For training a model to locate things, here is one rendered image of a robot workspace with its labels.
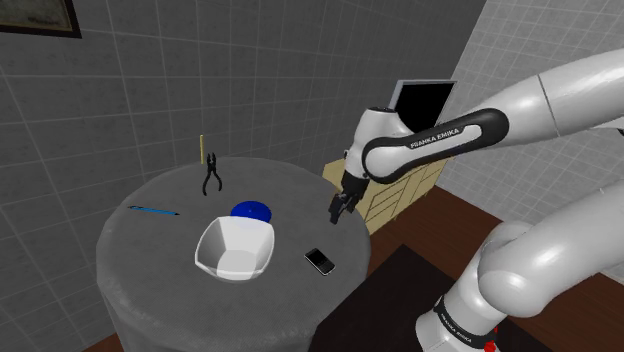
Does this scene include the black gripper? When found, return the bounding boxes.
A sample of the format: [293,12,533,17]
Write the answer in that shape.
[327,171,371,226]

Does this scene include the black mobile phone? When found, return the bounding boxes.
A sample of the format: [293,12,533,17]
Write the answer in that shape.
[304,247,337,277]

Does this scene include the beige wooden dresser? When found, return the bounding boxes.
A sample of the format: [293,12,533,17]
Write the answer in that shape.
[322,156,455,236]

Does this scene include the blue round plate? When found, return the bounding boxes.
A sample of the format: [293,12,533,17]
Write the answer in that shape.
[229,200,272,224]

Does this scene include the dark robot stand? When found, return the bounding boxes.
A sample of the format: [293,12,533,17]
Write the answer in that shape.
[309,243,555,352]

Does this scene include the white angular bowl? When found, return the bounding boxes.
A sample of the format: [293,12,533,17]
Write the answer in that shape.
[194,215,276,283]

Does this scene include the black pliers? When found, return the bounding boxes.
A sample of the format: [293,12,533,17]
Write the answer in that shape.
[201,152,223,197]

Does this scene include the black screen monitor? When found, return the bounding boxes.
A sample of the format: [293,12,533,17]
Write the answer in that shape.
[388,79,458,135]

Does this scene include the blue pen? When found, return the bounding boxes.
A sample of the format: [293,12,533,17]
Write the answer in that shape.
[127,205,181,217]

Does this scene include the round grey table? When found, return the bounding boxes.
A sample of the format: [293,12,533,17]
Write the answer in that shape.
[95,156,373,352]

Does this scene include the dark framed wall picture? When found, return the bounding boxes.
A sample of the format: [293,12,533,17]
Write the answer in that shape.
[0,0,83,40]

